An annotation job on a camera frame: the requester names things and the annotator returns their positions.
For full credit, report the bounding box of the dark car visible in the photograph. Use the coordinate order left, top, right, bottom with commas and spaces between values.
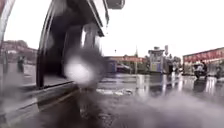
115, 63, 133, 74

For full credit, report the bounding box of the low building with red band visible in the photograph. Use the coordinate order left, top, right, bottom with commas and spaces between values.
104, 54, 148, 74

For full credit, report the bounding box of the small booth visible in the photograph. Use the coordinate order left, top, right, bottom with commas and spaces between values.
147, 46, 166, 74

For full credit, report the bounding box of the building with overhanging roof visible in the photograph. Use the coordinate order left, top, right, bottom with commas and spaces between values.
0, 0, 126, 89

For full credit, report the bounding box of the grey stone step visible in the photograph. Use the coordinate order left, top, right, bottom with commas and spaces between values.
0, 81, 81, 128

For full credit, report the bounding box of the dark vehicle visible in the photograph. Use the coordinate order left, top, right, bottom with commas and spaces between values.
192, 61, 208, 80

